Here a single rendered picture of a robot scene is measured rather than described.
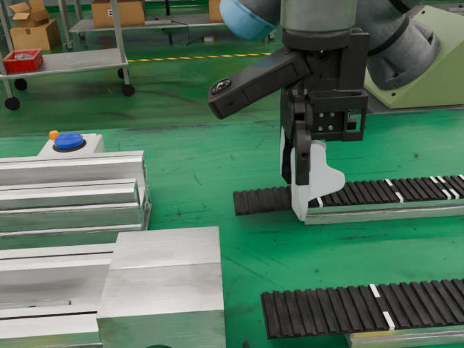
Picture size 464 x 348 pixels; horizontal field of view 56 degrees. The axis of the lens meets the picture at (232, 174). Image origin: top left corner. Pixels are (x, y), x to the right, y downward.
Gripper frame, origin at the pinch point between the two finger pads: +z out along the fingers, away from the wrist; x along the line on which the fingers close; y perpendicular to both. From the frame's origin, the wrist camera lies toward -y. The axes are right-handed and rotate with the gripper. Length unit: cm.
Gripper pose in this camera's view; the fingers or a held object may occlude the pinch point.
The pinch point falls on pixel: (289, 194)
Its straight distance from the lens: 55.2
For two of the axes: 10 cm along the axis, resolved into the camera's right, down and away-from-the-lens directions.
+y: 10.0, -0.6, 0.4
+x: -0.7, -4.9, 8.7
